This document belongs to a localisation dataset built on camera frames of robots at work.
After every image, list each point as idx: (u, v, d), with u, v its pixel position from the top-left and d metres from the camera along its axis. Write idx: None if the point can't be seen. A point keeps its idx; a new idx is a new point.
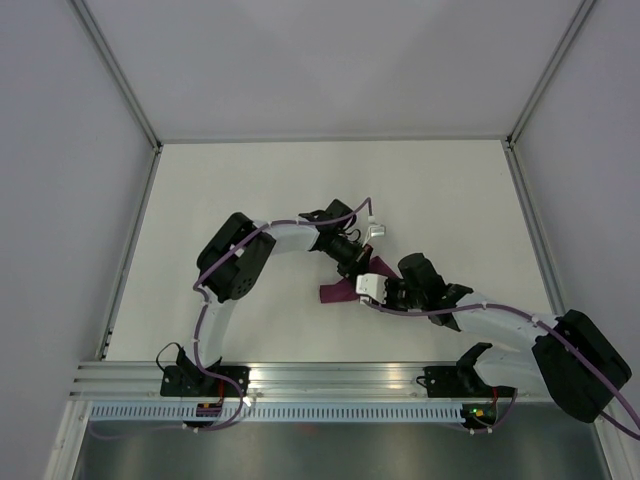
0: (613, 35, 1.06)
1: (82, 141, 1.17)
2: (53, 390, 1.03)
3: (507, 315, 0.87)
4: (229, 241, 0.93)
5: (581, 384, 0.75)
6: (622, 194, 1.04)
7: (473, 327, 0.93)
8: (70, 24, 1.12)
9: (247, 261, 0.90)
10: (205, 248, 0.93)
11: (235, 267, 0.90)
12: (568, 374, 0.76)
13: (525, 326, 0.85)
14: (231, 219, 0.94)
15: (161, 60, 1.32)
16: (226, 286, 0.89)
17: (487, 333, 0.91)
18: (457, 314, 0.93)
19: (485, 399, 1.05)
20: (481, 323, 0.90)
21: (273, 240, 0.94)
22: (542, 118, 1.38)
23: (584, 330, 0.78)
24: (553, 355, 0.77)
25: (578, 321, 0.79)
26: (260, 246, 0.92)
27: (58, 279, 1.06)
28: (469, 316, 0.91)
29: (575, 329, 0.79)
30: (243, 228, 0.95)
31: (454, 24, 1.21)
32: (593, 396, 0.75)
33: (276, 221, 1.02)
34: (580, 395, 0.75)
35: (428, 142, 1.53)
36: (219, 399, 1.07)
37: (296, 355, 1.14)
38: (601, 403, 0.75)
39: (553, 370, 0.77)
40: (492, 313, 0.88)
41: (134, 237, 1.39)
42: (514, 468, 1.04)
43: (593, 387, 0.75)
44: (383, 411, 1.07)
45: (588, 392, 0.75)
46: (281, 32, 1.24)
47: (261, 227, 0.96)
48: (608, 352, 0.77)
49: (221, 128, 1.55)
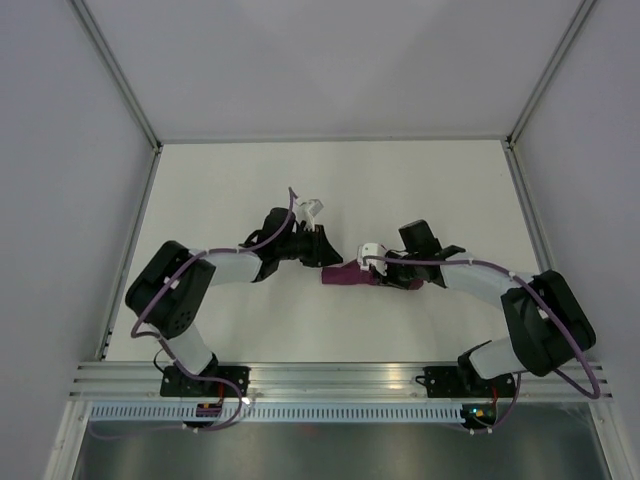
0: (614, 34, 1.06)
1: (81, 141, 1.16)
2: (53, 389, 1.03)
3: (494, 274, 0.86)
4: (162, 273, 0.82)
5: (541, 335, 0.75)
6: (622, 193, 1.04)
7: (459, 282, 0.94)
8: (69, 22, 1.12)
9: (185, 293, 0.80)
10: (133, 283, 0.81)
11: (172, 301, 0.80)
12: (530, 322, 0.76)
13: (502, 279, 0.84)
14: (163, 248, 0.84)
15: (160, 59, 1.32)
16: (164, 324, 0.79)
17: (471, 287, 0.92)
18: (444, 269, 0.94)
19: (485, 399, 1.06)
20: (466, 277, 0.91)
21: (213, 266, 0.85)
22: (542, 118, 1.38)
23: (557, 289, 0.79)
24: (521, 304, 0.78)
25: (553, 280, 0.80)
26: (200, 274, 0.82)
27: (58, 278, 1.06)
28: (457, 271, 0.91)
29: (549, 288, 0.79)
30: (178, 257, 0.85)
31: (454, 24, 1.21)
32: (549, 347, 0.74)
33: (214, 250, 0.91)
34: (536, 345, 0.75)
35: (428, 142, 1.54)
36: (219, 399, 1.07)
37: (296, 355, 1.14)
38: (556, 357, 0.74)
39: (516, 317, 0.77)
40: (481, 270, 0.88)
41: (134, 237, 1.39)
42: (515, 468, 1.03)
43: (551, 340, 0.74)
44: (383, 411, 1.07)
45: (544, 342, 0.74)
46: (281, 32, 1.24)
47: (197, 254, 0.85)
48: (576, 314, 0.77)
49: (221, 127, 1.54)
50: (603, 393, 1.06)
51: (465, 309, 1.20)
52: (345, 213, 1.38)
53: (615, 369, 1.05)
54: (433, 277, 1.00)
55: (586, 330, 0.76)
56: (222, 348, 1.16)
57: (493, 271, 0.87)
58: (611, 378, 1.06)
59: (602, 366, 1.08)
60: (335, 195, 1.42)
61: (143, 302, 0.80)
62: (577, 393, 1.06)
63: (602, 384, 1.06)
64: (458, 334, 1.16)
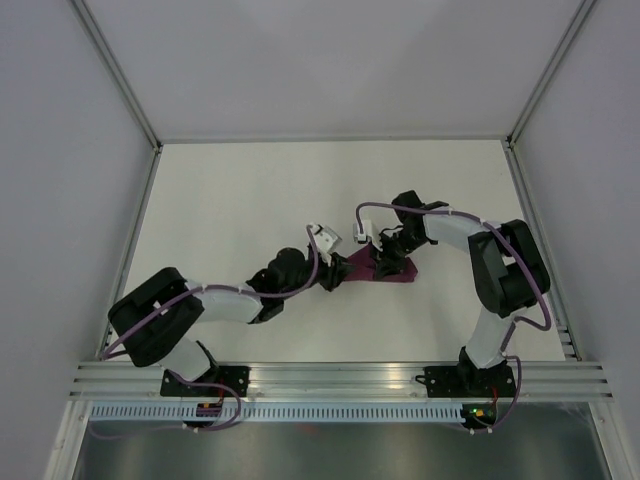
0: (614, 34, 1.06)
1: (81, 141, 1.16)
2: (53, 389, 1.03)
3: (467, 222, 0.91)
4: (151, 298, 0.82)
5: (499, 273, 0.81)
6: (622, 193, 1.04)
7: (442, 234, 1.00)
8: (69, 21, 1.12)
9: (164, 327, 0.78)
10: (121, 301, 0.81)
11: (149, 332, 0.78)
12: (489, 260, 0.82)
13: (473, 226, 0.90)
14: (160, 274, 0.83)
15: (161, 59, 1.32)
16: (133, 352, 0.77)
17: (453, 240, 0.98)
18: (427, 218, 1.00)
19: (485, 399, 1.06)
20: (445, 228, 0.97)
21: (201, 307, 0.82)
22: (542, 118, 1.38)
23: (520, 234, 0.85)
24: (483, 243, 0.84)
25: (518, 227, 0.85)
26: (185, 312, 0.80)
27: (58, 278, 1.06)
28: (438, 223, 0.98)
29: (513, 233, 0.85)
30: (173, 286, 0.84)
31: (454, 24, 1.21)
32: (503, 283, 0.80)
33: (211, 285, 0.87)
34: (494, 281, 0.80)
35: (428, 143, 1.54)
36: (219, 400, 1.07)
37: (296, 355, 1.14)
38: (510, 293, 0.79)
39: (478, 255, 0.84)
40: (456, 220, 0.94)
41: (134, 237, 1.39)
42: (514, 468, 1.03)
43: (507, 278, 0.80)
44: (383, 411, 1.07)
45: (501, 278, 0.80)
46: (281, 32, 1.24)
47: (192, 289, 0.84)
48: (533, 258, 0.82)
49: (222, 128, 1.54)
50: (603, 393, 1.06)
51: (465, 309, 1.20)
52: (345, 213, 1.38)
53: (615, 370, 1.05)
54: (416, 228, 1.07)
55: (542, 274, 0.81)
56: (222, 348, 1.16)
57: (466, 220, 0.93)
58: (611, 379, 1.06)
59: (602, 365, 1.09)
60: (335, 195, 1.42)
61: (124, 323, 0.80)
62: (577, 393, 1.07)
63: (602, 384, 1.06)
64: (458, 334, 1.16)
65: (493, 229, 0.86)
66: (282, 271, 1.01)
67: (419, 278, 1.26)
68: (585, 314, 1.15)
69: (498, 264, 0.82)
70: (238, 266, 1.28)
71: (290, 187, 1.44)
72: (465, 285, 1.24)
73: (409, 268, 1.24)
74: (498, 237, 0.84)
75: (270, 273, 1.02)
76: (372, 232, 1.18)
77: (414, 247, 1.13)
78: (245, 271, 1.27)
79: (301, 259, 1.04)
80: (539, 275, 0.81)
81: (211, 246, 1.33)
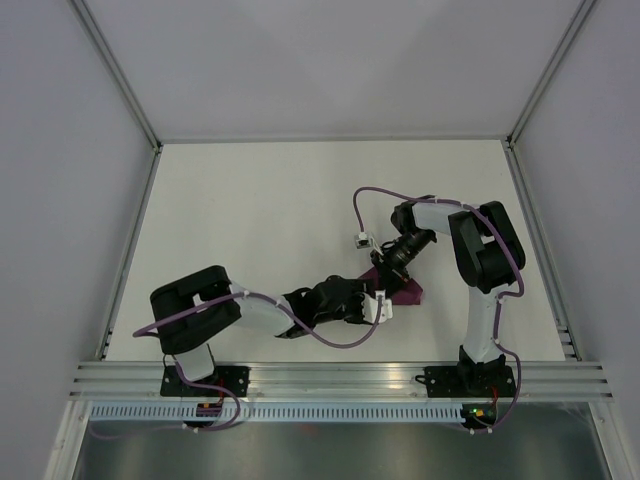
0: (612, 35, 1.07)
1: (81, 141, 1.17)
2: (53, 389, 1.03)
3: (449, 207, 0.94)
4: (194, 290, 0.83)
5: (476, 249, 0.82)
6: (621, 193, 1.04)
7: (426, 220, 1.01)
8: (69, 22, 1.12)
9: (199, 324, 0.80)
10: (166, 285, 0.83)
11: (185, 325, 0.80)
12: (466, 237, 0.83)
13: (455, 210, 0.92)
14: (208, 270, 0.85)
15: (160, 59, 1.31)
16: (165, 339, 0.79)
17: (437, 226, 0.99)
18: (416, 208, 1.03)
19: (485, 399, 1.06)
20: (429, 214, 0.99)
21: (238, 314, 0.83)
22: (541, 119, 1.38)
23: (496, 212, 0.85)
24: (459, 221, 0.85)
25: (495, 206, 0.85)
26: (222, 316, 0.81)
27: (58, 278, 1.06)
28: (424, 210, 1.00)
29: (489, 211, 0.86)
30: (217, 285, 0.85)
31: (454, 24, 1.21)
32: (480, 258, 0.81)
33: (254, 293, 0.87)
34: (471, 257, 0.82)
35: (428, 142, 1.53)
36: (219, 399, 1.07)
37: (296, 355, 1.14)
38: (488, 268, 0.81)
39: (456, 233, 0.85)
40: (441, 205, 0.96)
41: (134, 236, 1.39)
42: (515, 468, 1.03)
43: (485, 253, 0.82)
44: (383, 411, 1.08)
45: (478, 254, 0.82)
46: (281, 32, 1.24)
47: (235, 293, 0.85)
48: (508, 233, 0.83)
49: (222, 128, 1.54)
50: (603, 393, 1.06)
51: (465, 309, 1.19)
52: (346, 214, 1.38)
53: (615, 370, 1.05)
54: (408, 218, 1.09)
55: (518, 249, 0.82)
56: (222, 349, 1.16)
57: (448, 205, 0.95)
58: (612, 379, 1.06)
59: (603, 365, 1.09)
60: (335, 195, 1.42)
61: (164, 308, 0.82)
62: (577, 392, 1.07)
63: (602, 384, 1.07)
64: (459, 333, 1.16)
65: (472, 208, 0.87)
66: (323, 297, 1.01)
67: (419, 278, 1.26)
68: (585, 314, 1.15)
69: (475, 240, 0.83)
70: (238, 266, 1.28)
71: (291, 188, 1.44)
72: (464, 285, 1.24)
73: (415, 288, 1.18)
74: (475, 215, 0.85)
75: (312, 294, 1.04)
76: (372, 235, 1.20)
77: (414, 249, 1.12)
78: (245, 271, 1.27)
79: (347, 291, 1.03)
80: (514, 250, 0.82)
81: (211, 246, 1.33)
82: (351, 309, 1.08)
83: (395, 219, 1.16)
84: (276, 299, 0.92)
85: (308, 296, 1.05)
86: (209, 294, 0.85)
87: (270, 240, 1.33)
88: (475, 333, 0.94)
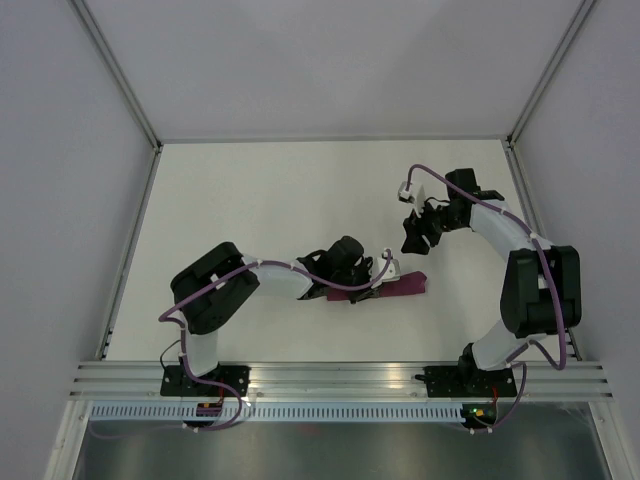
0: (613, 35, 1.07)
1: (82, 141, 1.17)
2: (54, 389, 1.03)
3: (517, 229, 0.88)
4: (210, 270, 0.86)
5: (529, 299, 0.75)
6: (622, 192, 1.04)
7: (482, 224, 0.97)
8: (70, 21, 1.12)
9: (220, 299, 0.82)
10: (184, 271, 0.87)
11: (209, 302, 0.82)
12: (523, 281, 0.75)
13: (522, 240, 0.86)
14: (220, 247, 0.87)
15: (161, 58, 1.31)
16: (193, 320, 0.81)
17: (492, 234, 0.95)
18: (476, 209, 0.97)
19: (485, 399, 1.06)
20: (490, 223, 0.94)
21: (256, 281, 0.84)
22: (542, 119, 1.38)
23: (569, 265, 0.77)
24: (526, 261, 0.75)
25: (569, 256, 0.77)
26: (240, 286, 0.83)
27: (58, 278, 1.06)
28: (484, 214, 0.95)
29: (561, 261, 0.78)
30: (230, 260, 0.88)
31: (455, 24, 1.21)
32: (530, 308, 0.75)
33: (268, 261, 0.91)
34: (520, 306, 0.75)
35: (428, 142, 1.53)
36: (219, 399, 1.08)
37: (296, 356, 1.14)
38: (533, 319, 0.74)
39: (513, 272, 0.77)
40: (506, 221, 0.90)
41: (134, 236, 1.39)
42: (515, 468, 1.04)
43: (535, 303, 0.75)
44: (384, 411, 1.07)
45: (529, 302, 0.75)
46: (282, 31, 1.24)
47: (248, 263, 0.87)
48: (571, 295, 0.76)
49: (222, 127, 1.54)
50: (602, 393, 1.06)
51: (465, 308, 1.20)
52: (346, 214, 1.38)
53: (615, 369, 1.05)
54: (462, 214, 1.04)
55: (575, 314, 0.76)
56: (222, 348, 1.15)
57: (516, 227, 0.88)
58: (612, 379, 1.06)
59: (602, 366, 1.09)
60: (335, 195, 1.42)
61: (185, 291, 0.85)
62: (577, 393, 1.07)
63: (602, 384, 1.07)
64: (460, 333, 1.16)
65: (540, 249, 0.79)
66: (340, 253, 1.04)
67: None
68: (585, 314, 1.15)
69: (533, 288, 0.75)
70: None
71: (291, 187, 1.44)
72: (465, 285, 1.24)
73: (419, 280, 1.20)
74: (542, 260, 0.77)
75: (322, 254, 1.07)
76: (416, 195, 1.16)
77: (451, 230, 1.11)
78: None
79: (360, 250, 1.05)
80: (570, 313, 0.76)
81: (212, 246, 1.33)
82: (358, 283, 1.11)
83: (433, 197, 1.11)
84: (291, 263, 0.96)
85: (322, 261, 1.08)
86: (225, 272, 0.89)
87: (271, 239, 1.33)
88: (494, 355, 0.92)
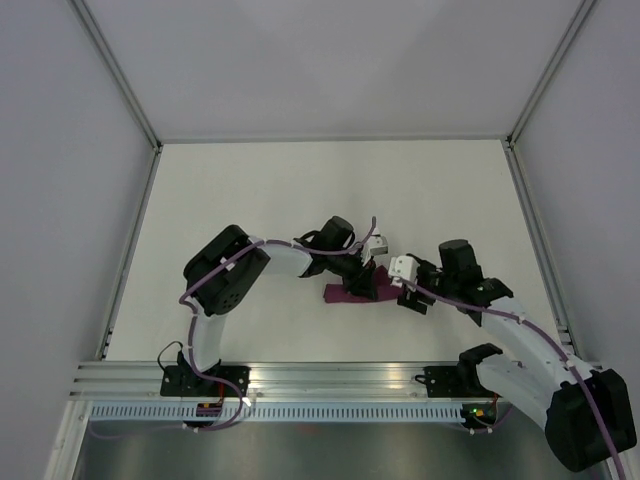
0: (613, 35, 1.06)
1: (82, 141, 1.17)
2: (53, 390, 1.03)
3: (544, 348, 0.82)
4: (220, 253, 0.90)
5: (582, 439, 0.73)
6: (622, 193, 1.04)
7: (496, 332, 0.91)
8: (70, 21, 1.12)
9: (236, 276, 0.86)
10: (195, 257, 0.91)
11: (224, 281, 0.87)
12: (575, 426, 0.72)
13: (555, 362, 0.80)
14: (227, 230, 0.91)
15: (161, 59, 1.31)
16: (211, 299, 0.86)
17: (510, 343, 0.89)
18: (487, 315, 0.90)
19: (485, 400, 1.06)
20: (509, 335, 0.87)
21: (267, 257, 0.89)
22: (542, 119, 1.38)
23: (616, 393, 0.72)
24: (573, 407, 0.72)
25: (615, 386, 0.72)
26: (253, 262, 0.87)
27: (58, 279, 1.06)
28: (498, 322, 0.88)
29: (606, 389, 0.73)
30: (238, 242, 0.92)
31: (455, 24, 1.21)
32: (585, 448, 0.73)
33: (271, 240, 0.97)
34: (574, 448, 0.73)
35: (428, 142, 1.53)
36: (219, 399, 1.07)
37: (296, 356, 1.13)
38: (589, 456, 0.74)
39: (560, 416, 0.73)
40: (528, 335, 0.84)
41: (134, 235, 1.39)
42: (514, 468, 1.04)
43: (589, 441, 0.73)
44: (384, 411, 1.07)
45: (583, 443, 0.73)
46: (282, 31, 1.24)
47: (255, 241, 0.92)
48: (626, 423, 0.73)
49: (222, 127, 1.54)
50: None
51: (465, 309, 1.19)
52: (346, 215, 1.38)
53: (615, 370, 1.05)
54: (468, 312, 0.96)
55: (630, 436, 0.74)
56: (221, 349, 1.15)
57: (541, 344, 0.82)
58: None
59: (603, 366, 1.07)
60: (335, 195, 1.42)
61: (198, 275, 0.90)
62: None
63: None
64: (460, 334, 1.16)
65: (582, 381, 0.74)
66: (333, 230, 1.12)
67: None
68: (585, 314, 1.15)
69: (584, 428, 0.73)
70: None
71: (291, 187, 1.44)
72: None
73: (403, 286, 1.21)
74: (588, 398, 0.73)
75: (313, 234, 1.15)
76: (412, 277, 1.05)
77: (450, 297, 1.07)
78: None
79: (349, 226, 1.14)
80: (625, 437, 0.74)
81: None
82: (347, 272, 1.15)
83: (431, 278, 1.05)
84: (290, 242, 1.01)
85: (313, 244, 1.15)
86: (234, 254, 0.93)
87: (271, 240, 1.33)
88: (499, 380, 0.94)
